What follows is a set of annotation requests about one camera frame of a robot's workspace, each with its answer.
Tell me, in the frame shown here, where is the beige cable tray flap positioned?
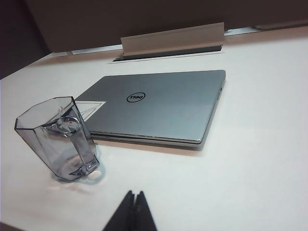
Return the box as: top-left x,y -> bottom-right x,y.
120,22 -> 226,58

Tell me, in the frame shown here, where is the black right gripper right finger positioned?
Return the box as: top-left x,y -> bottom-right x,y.
135,191 -> 158,231

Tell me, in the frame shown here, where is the silver divider mounting rail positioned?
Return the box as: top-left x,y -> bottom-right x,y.
224,26 -> 256,37
71,44 -> 122,55

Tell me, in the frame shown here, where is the brown fabric desk divider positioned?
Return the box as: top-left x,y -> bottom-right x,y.
26,0 -> 308,53

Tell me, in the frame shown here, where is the clear grey octagonal water cup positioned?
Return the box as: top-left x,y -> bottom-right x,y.
14,96 -> 101,182

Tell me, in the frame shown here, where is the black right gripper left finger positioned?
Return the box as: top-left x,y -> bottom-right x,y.
102,190 -> 136,231

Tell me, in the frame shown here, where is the silver closed Dell laptop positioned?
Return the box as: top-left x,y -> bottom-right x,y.
76,69 -> 227,152

